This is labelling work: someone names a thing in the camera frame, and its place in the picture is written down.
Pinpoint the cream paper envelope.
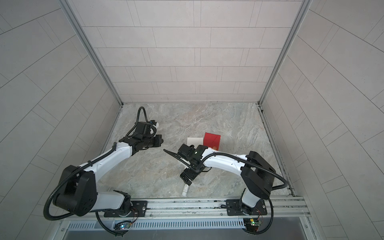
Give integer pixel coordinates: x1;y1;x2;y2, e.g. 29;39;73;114
186;137;204;148

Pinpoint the white glue stick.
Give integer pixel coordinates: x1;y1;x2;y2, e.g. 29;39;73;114
182;184;190;197

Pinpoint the red paper envelope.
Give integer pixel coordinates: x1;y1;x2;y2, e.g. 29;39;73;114
203;133;221;151

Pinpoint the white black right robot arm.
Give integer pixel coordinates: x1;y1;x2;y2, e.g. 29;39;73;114
164;144;286;215

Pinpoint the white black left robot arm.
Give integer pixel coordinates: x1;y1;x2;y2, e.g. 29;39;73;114
44;120;164;220

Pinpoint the right green circuit board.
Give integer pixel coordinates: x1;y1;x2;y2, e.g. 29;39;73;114
243;219;263;233

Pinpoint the green circuit board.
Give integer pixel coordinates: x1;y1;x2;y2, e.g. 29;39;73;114
114;221;133;231
243;219;263;233

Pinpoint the left green circuit board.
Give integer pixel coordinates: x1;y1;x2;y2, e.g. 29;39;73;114
114;221;133;231

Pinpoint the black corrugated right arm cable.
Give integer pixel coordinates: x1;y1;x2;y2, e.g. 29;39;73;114
196;152;289;235

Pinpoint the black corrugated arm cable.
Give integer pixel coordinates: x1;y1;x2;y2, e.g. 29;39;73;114
43;106;158;236
196;152;289;235

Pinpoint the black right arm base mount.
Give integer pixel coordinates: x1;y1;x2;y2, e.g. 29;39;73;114
221;199;268;216

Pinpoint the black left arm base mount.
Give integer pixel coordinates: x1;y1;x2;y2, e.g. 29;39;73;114
103;201;148;218

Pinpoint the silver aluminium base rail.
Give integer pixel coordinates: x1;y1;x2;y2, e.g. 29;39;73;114
54;196;316;240

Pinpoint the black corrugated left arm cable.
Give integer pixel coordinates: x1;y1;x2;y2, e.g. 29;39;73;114
43;106;158;236

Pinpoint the silver aluminium corner post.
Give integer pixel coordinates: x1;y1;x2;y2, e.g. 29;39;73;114
58;0;124;107

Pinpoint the silver right corner post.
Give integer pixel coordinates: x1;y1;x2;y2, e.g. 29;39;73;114
259;0;312;107

